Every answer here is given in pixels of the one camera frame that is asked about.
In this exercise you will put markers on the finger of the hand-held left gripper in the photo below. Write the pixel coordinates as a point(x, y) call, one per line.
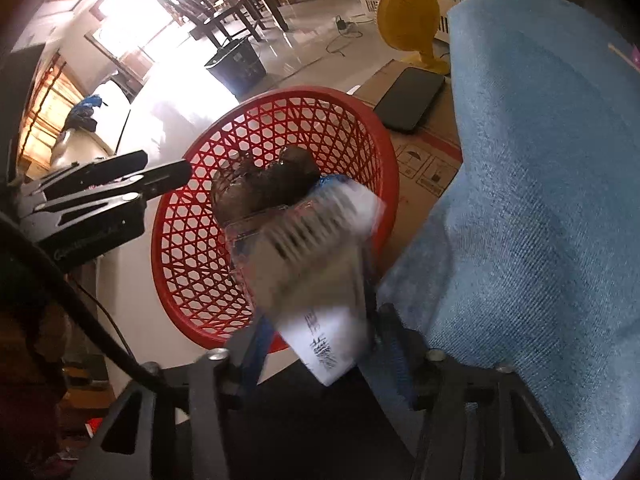
point(100, 225)
point(100, 170)

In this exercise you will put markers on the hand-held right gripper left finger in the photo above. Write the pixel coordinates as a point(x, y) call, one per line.
point(252, 355)

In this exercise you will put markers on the blue tablecloth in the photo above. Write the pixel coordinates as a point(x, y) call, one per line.
point(525, 185)

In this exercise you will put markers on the black plastic bag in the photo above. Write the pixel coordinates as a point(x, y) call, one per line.
point(270, 180)

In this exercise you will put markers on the red plastic mesh basket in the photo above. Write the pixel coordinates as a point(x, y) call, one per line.
point(200, 270)

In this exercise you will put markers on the yellow desk fan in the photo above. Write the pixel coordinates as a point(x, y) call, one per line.
point(405, 15)

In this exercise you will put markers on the black plastic basket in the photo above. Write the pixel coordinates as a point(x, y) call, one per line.
point(235, 65)

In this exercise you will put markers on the dark wooden chair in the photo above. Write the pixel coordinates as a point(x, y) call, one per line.
point(200, 15)

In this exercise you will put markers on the black smartphone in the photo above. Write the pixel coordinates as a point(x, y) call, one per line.
point(407, 100)

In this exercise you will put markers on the brown cardboard box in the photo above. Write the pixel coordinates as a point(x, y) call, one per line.
point(430, 155)

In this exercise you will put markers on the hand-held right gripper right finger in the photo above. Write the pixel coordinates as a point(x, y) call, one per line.
point(400, 370)

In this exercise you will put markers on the blue cloth bundle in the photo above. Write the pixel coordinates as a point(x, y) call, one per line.
point(87, 110)

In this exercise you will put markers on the white paper box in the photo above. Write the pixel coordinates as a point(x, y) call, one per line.
point(320, 280)

